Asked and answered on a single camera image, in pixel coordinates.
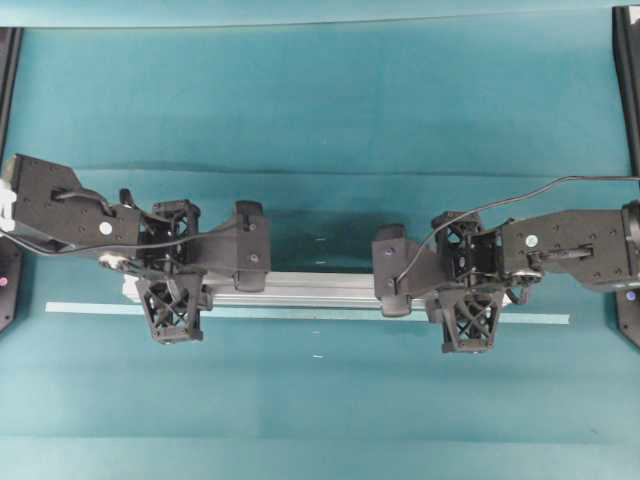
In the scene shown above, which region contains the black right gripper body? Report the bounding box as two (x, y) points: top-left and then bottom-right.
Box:
(436, 222), (505, 293)

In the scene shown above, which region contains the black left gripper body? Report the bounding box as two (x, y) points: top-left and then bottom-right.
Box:
(134, 207), (204, 280)

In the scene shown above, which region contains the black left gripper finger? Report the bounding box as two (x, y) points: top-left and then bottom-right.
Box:
(135, 273), (203, 344)
(151, 200), (201, 235)

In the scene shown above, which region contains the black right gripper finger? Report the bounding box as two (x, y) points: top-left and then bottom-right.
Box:
(432, 289), (503, 353)
(432, 211), (483, 250)

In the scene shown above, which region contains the long silver aluminium rail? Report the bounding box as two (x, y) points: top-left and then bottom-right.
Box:
(121, 271), (516, 307)

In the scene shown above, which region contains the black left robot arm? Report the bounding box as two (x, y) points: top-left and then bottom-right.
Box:
(1, 154), (205, 344)

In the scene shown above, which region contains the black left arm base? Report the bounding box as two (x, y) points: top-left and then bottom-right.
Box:
(0, 27), (26, 334)

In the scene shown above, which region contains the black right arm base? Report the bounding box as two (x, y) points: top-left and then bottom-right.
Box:
(610, 5), (640, 351)

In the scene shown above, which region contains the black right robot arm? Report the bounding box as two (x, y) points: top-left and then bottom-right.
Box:
(428, 201), (639, 353)

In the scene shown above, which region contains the light blue tape strip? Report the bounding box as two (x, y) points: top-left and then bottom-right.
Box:
(45, 301), (570, 326)

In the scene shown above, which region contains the teal table cloth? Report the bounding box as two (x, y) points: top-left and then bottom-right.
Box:
(1, 1), (639, 479)

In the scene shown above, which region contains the black right camera cable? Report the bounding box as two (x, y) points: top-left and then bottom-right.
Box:
(392, 174), (640, 296)

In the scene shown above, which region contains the black camera cable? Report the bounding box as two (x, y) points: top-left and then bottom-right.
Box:
(392, 174), (640, 296)
(0, 187), (241, 261)

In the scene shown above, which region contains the black left camera cable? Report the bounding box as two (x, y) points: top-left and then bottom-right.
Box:
(0, 187), (241, 261)

